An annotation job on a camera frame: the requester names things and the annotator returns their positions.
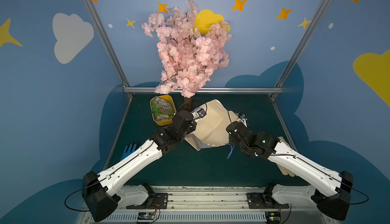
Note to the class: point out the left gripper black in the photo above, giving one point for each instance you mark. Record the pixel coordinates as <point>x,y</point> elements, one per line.
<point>193,119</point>

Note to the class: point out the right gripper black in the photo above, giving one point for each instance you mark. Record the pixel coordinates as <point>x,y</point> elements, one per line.
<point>235,126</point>

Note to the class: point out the green condiment packet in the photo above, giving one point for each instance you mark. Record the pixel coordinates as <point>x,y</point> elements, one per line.
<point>162,110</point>

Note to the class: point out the yellow plastic tray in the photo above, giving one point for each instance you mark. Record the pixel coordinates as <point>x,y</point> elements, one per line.
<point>163,123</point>

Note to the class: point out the blue checkered pretzel paper bag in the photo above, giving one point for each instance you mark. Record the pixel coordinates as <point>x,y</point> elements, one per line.
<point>211,129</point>

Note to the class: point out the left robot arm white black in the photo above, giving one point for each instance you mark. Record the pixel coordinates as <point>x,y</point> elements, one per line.
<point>99,190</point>

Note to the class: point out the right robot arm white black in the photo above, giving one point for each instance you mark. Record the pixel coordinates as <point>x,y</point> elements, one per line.
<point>329,191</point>

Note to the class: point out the beige glove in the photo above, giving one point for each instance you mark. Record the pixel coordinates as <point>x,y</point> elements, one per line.
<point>284,171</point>

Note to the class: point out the blue black work glove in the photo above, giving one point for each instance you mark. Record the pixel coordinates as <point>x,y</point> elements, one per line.
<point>129,149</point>

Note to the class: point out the pink cherry blossom tree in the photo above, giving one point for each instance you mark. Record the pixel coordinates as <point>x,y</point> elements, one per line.
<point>189,58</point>

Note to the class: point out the right circuit board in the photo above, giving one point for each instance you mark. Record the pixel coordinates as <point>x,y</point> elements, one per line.
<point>273,218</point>

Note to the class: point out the circuit board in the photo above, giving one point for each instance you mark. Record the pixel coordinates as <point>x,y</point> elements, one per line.
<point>273,218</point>
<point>146,216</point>

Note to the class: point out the left circuit board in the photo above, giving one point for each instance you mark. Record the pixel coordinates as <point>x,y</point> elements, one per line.
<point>146,216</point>

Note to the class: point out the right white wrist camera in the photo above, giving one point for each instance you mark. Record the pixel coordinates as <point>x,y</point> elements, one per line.
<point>242,118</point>

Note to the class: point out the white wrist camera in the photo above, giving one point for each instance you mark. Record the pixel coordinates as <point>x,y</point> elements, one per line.
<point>242,118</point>
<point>199,113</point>

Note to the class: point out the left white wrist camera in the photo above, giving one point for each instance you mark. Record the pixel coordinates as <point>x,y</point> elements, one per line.
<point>199,113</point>

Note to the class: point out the aluminium back frame bar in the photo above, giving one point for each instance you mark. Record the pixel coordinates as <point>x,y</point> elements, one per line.
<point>211,90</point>

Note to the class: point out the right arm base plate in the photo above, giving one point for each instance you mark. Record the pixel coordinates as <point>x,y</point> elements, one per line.
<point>260,201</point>

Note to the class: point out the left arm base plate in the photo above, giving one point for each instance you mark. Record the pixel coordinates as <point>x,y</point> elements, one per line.
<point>159,200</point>

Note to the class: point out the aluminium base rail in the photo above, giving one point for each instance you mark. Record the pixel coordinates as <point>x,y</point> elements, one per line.
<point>206,205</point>

